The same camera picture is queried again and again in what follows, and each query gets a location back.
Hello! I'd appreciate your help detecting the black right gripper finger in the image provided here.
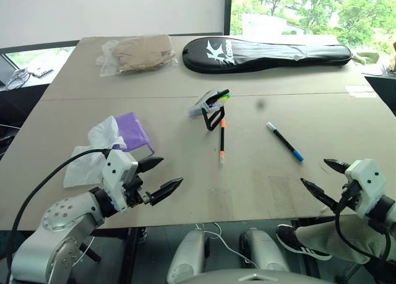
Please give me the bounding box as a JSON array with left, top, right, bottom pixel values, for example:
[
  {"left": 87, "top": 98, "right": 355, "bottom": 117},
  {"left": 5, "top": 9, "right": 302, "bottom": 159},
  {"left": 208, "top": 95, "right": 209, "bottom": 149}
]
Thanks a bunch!
[
  {"left": 300, "top": 178, "right": 341, "bottom": 209},
  {"left": 323, "top": 158, "right": 352, "bottom": 174}
]

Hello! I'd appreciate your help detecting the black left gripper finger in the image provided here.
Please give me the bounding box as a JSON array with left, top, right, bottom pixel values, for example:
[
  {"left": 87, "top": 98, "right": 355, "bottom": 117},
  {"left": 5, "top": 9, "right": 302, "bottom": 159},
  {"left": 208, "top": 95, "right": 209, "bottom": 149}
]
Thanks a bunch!
[
  {"left": 147, "top": 176, "right": 185, "bottom": 207},
  {"left": 137, "top": 157, "right": 165, "bottom": 174}
]

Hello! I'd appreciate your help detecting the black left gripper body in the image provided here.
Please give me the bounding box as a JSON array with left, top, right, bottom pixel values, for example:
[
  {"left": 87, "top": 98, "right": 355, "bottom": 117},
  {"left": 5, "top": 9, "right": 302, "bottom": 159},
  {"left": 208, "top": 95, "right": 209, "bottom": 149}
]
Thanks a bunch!
[{"left": 123, "top": 162, "right": 153, "bottom": 208}]

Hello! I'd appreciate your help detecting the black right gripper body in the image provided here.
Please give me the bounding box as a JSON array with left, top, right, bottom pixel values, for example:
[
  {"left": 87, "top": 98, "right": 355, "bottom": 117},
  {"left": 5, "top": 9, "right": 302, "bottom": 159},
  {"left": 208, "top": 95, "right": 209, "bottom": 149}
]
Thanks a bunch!
[{"left": 339, "top": 178, "right": 363, "bottom": 211}]

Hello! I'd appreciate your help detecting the blue capped black marker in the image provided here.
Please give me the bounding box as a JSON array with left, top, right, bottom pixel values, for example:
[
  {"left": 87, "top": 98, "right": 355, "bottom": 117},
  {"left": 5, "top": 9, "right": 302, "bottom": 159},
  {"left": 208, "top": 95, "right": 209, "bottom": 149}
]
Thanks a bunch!
[{"left": 266, "top": 121, "right": 305, "bottom": 163}]

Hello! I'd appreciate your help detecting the black pen with orange ends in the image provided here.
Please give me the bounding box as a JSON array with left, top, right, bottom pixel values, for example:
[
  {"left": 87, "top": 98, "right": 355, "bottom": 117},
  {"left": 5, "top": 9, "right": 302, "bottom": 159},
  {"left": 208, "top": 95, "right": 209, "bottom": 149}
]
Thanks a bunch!
[{"left": 218, "top": 118, "right": 227, "bottom": 165}]

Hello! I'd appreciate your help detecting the clear pouch with pens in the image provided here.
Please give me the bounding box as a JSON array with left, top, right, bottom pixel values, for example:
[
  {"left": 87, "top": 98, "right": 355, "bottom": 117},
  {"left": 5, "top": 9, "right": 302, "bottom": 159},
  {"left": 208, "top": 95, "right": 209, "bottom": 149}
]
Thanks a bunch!
[{"left": 185, "top": 87, "right": 231, "bottom": 119}]

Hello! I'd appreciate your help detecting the purple tissue pack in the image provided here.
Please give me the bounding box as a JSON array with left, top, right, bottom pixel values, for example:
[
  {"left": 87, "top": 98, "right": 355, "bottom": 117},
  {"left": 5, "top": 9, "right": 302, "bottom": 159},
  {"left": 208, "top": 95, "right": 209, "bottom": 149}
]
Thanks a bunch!
[{"left": 114, "top": 111, "right": 156, "bottom": 157}]

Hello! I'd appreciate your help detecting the beige trouser leg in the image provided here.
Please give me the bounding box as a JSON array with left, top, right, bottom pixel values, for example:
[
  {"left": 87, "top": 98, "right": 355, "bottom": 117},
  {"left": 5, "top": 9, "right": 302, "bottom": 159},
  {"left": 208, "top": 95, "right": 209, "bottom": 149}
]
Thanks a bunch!
[{"left": 293, "top": 216, "right": 396, "bottom": 265}]

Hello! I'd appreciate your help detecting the black sneaker with white stripes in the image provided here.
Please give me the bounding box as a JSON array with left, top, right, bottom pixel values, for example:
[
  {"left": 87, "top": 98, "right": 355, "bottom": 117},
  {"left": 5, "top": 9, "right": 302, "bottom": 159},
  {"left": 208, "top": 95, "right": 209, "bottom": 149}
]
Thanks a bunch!
[{"left": 275, "top": 224, "right": 333, "bottom": 262}]

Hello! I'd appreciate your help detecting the white crumpled tissue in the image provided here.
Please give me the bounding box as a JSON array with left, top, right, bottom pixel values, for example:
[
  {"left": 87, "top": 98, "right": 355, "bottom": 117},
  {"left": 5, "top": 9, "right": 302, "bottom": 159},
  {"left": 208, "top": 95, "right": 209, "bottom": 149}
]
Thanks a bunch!
[{"left": 62, "top": 115, "right": 127, "bottom": 189}]

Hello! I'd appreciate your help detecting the black table leg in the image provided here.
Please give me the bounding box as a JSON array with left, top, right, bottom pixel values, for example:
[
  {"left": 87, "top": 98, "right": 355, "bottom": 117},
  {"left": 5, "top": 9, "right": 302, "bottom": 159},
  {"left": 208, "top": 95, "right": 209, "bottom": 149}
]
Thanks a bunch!
[{"left": 123, "top": 227, "right": 140, "bottom": 284}]

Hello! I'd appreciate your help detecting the silver left robot leg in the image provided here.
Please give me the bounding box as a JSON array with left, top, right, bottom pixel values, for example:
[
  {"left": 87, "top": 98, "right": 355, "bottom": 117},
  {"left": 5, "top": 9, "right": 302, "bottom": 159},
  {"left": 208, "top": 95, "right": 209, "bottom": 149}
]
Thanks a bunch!
[{"left": 166, "top": 229, "right": 212, "bottom": 284}]

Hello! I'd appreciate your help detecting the silver robot leg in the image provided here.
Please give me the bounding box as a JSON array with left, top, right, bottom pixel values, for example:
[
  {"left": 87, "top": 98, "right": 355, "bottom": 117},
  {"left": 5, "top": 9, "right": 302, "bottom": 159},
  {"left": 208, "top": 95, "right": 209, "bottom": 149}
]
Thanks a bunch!
[
  {"left": 239, "top": 228, "right": 290, "bottom": 273},
  {"left": 166, "top": 229, "right": 212, "bottom": 284}
]

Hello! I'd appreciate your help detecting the white tape strip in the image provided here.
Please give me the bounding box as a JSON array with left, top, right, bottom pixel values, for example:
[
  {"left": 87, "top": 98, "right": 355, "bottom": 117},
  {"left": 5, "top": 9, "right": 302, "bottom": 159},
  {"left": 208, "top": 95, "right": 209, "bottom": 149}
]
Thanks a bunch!
[{"left": 345, "top": 85, "right": 377, "bottom": 99}]

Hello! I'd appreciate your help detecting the silver right robot leg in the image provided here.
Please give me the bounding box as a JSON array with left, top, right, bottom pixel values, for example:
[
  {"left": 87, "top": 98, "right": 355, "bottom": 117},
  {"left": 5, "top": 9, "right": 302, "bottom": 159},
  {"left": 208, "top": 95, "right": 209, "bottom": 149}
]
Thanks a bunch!
[{"left": 239, "top": 228, "right": 290, "bottom": 273}]

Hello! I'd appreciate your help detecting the dark side table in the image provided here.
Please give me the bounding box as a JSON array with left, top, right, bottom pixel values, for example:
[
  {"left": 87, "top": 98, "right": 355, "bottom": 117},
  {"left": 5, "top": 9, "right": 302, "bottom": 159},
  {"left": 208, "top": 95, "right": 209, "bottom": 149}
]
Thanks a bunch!
[{"left": 363, "top": 72, "right": 396, "bottom": 118}]

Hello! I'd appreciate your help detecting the silver robot torso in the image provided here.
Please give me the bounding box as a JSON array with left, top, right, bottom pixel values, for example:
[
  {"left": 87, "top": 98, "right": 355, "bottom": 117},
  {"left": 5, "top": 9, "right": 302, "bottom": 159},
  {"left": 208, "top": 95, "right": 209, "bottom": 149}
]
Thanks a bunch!
[{"left": 188, "top": 267, "right": 329, "bottom": 284}]

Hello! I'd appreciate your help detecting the plastic bag with brown cardboard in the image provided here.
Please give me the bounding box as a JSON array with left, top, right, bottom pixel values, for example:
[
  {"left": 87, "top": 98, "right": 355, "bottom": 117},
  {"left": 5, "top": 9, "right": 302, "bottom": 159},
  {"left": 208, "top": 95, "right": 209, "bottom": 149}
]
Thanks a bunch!
[{"left": 96, "top": 33, "right": 178, "bottom": 78}]

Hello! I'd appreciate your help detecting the black racket cover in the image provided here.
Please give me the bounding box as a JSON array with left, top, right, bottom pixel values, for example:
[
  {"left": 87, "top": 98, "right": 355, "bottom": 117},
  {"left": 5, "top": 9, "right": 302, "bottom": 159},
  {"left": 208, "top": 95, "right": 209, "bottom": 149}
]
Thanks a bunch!
[{"left": 182, "top": 36, "right": 354, "bottom": 75}]

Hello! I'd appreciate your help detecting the small white device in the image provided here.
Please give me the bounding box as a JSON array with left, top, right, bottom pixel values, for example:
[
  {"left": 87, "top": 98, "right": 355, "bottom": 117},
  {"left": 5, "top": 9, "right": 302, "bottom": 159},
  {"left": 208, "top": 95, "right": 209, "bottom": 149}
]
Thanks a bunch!
[{"left": 30, "top": 66, "right": 54, "bottom": 78}]

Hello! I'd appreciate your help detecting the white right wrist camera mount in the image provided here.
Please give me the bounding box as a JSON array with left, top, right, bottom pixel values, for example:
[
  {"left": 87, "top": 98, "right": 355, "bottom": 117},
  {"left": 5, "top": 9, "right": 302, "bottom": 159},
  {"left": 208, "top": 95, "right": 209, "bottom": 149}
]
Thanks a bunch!
[{"left": 344, "top": 158, "right": 388, "bottom": 220}]

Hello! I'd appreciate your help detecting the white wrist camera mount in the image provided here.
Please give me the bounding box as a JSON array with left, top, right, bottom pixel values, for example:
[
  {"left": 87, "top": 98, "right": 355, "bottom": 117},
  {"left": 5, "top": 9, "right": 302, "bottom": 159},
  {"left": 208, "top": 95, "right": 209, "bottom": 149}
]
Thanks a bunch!
[
  {"left": 344, "top": 158, "right": 388, "bottom": 220},
  {"left": 101, "top": 149, "right": 139, "bottom": 215}
]

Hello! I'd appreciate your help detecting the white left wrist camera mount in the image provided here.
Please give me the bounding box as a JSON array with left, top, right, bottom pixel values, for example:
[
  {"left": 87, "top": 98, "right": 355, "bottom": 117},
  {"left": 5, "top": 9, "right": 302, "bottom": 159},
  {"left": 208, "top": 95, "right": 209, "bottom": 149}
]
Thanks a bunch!
[{"left": 101, "top": 149, "right": 139, "bottom": 215}]

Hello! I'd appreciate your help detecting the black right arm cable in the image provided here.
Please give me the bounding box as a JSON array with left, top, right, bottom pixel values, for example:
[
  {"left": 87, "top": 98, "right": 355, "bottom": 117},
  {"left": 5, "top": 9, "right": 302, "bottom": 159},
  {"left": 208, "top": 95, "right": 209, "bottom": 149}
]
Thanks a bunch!
[{"left": 335, "top": 196, "right": 392, "bottom": 284}]

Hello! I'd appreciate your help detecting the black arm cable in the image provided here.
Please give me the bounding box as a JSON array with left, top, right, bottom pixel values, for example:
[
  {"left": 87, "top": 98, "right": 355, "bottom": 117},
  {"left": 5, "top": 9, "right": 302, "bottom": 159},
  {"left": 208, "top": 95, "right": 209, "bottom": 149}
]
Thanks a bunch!
[
  {"left": 5, "top": 147, "right": 112, "bottom": 278},
  {"left": 335, "top": 196, "right": 392, "bottom": 284}
]

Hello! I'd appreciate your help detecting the thin white cable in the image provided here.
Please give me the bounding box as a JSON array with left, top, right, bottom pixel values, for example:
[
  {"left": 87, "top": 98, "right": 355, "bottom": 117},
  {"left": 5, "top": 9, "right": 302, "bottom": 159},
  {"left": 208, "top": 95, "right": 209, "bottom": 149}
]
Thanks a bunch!
[{"left": 194, "top": 222, "right": 252, "bottom": 265}]

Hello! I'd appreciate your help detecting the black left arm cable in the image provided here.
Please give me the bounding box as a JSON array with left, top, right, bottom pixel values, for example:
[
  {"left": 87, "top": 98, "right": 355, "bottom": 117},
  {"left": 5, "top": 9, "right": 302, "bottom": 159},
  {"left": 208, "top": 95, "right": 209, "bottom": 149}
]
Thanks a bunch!
[{"left": 5, "top": 147, "right": 112, "bottom": 278}]

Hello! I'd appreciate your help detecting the coiled wire bundle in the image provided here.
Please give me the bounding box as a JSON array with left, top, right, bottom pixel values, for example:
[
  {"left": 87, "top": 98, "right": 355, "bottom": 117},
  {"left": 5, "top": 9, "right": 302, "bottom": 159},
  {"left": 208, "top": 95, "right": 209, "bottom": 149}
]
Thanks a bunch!
[{"left": 5, "top": 67, "right": 32, "bottom": 91}]

